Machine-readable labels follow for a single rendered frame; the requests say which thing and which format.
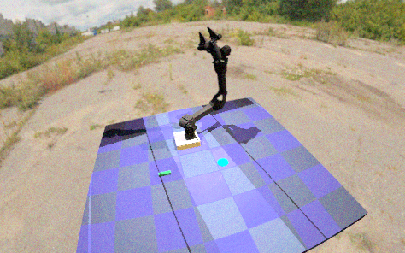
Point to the green rectangular post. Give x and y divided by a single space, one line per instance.
164 173

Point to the cyan circle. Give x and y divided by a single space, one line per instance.
223 162

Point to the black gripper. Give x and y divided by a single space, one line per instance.
211 45

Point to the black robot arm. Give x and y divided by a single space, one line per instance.
220 67

